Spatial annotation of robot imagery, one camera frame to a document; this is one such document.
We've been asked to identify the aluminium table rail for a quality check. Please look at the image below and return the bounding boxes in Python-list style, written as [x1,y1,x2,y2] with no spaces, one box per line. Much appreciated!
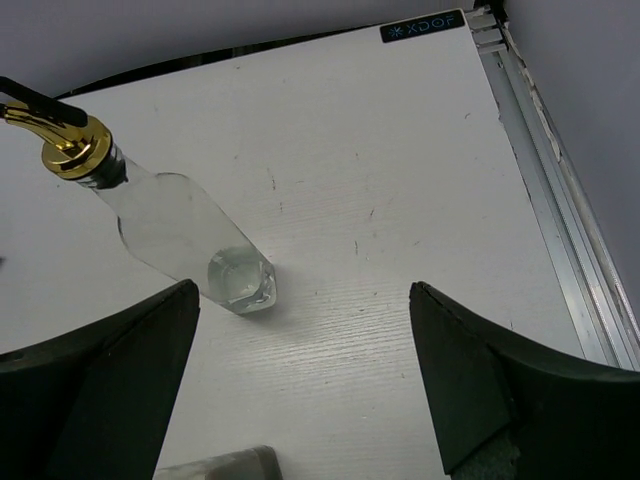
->
[467,1,639,370]

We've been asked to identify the clear oil bottle gold spout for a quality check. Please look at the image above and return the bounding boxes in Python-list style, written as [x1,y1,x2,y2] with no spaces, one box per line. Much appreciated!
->
[1,77,277,315]

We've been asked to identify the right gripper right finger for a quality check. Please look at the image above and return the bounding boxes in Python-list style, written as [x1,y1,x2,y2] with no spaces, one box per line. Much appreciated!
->
[410,282,639,479]

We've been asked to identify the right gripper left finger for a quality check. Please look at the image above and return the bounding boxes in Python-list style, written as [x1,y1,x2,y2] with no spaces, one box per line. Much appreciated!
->
[1,280,200,479]

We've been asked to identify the blue logo sticker right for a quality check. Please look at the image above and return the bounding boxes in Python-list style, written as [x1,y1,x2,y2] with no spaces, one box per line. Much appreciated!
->
[379,9,466,43]

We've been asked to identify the dark sauce bottle gold spout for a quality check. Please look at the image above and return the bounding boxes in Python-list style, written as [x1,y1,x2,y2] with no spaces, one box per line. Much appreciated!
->
[152,445,283,480]

